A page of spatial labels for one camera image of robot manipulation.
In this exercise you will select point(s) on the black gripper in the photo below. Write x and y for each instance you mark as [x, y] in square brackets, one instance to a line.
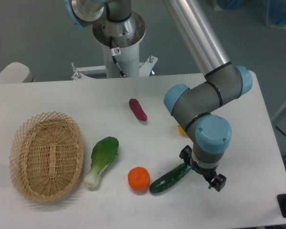
[207, 170]

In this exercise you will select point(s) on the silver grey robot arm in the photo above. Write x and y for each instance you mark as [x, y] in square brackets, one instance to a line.
[192, 108]

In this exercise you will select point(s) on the yellow fruit behind arm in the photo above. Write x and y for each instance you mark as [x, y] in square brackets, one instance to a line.
[181, 130]

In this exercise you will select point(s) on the green cucumber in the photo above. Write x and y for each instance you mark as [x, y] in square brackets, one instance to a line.
[169, 179]

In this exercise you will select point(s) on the orange round fruit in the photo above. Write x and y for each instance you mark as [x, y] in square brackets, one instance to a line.
[139, 178]

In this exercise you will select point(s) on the purple sweet potato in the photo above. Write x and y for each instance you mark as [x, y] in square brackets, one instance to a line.
[137, 110]

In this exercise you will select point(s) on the green bok choy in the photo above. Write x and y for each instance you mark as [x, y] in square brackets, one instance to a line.
[103, 154]

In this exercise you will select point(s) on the woven wicker basket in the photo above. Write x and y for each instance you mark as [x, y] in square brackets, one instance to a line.
[46, 157]

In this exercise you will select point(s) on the white chair armrest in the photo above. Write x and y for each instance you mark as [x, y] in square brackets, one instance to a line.
[16, 73]

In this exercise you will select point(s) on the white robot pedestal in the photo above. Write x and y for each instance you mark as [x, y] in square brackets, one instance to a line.
[120, 42]

